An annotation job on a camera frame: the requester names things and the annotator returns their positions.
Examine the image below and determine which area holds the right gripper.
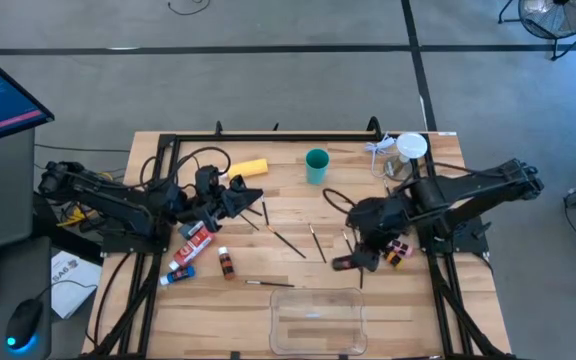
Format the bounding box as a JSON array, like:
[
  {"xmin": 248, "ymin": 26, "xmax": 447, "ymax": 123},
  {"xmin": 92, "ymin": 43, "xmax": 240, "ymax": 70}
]
[{"xmin": 347, "ymin": 195, "xmax": 412, "ymax": 274}]

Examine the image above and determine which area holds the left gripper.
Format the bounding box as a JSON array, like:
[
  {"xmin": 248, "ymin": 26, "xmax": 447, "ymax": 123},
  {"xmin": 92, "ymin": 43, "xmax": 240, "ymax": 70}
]
[{"xmin": 180, "ymin": 174, "xmax": 265, "ymax": 234}]

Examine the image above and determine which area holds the orange paint bottle black label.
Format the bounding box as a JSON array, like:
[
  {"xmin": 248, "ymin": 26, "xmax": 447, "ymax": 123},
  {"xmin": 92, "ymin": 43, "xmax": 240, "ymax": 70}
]
[{"xmin": 217, "ymin": 246, "xmax": 237, "ymax": 282}]

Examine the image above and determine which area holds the clear plastic bin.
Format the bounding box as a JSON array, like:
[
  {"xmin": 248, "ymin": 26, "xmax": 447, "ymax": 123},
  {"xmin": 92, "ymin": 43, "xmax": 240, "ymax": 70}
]
[{"xmin": 268, "ymin": 287, "xmax": 368, "ymax": 357}]

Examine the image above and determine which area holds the yellow paint bottle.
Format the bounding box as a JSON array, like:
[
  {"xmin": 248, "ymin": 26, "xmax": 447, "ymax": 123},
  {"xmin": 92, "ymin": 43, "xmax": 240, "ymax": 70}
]
[{"xmin": 226, "ymin": 158, "xmax": 270, "ymax": 181}]

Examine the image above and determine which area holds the pink paint bottle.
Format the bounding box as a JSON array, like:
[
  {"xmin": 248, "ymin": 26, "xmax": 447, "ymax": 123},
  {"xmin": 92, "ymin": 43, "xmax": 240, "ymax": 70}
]
[{"xmin": 390, "ymin": 239, "xmax": 414, "ymax": 259}]

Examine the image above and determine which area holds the large red paint bottle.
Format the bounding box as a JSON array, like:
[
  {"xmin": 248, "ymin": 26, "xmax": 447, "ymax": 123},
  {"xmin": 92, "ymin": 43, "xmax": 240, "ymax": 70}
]
[{"xmin": 168, "ymin": 225, "xmax": 216, "ymax": 272}]

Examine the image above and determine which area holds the small blue paint bottle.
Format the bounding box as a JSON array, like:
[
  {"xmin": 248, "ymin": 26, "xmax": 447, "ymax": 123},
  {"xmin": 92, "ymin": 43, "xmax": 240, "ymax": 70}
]
[{"xmin": 159, "ymin": 265, "xmax": 197, "ymax": 287}]

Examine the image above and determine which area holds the teal plastic cup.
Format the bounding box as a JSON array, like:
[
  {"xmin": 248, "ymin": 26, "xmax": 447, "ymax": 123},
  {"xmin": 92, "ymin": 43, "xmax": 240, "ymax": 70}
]
[{"xmin": 304, "ymin": 148, "xmax": 330, "ymax": 186}]

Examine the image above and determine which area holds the clear jar white lid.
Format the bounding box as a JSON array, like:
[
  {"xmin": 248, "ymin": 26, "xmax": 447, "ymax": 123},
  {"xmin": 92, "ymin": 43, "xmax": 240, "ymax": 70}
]
[{"xmin": 383, "ymin": 132, "xmax": 428, "ymax": 181}]

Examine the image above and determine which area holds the white paper booklet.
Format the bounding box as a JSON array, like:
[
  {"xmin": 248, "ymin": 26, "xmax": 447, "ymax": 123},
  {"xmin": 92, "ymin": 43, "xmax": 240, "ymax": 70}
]
[{"xmin": 50, "ymin": 249, "xmax": 103, "ymax": 320}]

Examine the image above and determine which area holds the grey desk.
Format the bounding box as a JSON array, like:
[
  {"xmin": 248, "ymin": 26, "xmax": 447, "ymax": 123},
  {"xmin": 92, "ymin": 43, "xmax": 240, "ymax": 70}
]
[{"xmin": 0, "ymin": 127, "xmax": 53, "ymax": 360}]

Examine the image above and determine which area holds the black computer mouse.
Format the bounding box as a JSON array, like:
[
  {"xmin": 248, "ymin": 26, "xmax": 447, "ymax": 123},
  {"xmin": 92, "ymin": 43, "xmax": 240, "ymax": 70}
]
[{"xmin": 5, "ymin": 298, "xmax": 44, "ymax": 351}]

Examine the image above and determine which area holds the black floor fan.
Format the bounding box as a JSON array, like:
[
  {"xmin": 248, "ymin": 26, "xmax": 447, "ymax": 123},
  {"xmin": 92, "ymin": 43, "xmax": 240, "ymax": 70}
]
[{"xmin": 497, "ymin": 0, "xmax": 576, "ymax": 62}]

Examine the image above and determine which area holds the white cable bundle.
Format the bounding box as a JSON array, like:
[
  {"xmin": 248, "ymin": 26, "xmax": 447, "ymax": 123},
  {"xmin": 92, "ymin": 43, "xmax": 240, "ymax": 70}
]
[{"xmin": 365, "ymin": 133, "xmax": 398, "ymax": 179}]

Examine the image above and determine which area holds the yellow cable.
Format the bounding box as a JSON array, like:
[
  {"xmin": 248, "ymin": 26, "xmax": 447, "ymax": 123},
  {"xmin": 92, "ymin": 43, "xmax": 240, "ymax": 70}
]
[{"xmin": 57, "ymin": 172, "xmax": 114, "ymax": 229}]

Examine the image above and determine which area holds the black floor cable loop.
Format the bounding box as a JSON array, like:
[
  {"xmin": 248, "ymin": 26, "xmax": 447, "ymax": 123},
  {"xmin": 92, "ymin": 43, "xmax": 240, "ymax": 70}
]
[{"xmin": 166, "ymin": 0, "xmax": 211, "ymax": 17}]

